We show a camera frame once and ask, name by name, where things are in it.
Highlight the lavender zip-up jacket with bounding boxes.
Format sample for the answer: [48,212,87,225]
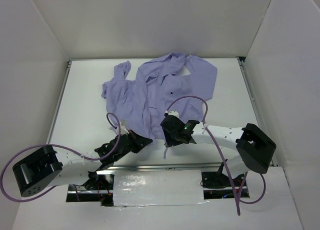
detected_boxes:
[101,52,218,141]

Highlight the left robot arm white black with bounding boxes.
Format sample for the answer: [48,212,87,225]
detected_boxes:
[12,130,153,197]

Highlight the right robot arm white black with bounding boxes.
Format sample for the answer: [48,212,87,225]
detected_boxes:
[160,115,277,189]

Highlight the silver foil tape panel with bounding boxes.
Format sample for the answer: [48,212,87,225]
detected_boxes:
[113,170,205,207]

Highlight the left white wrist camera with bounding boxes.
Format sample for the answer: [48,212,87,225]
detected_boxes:
[116,120,129,134]

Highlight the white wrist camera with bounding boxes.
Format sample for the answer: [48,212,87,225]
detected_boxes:
[116,120,129,134]
[164,110,179,118]

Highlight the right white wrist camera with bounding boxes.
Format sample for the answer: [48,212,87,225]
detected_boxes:
[164,110,179,118]

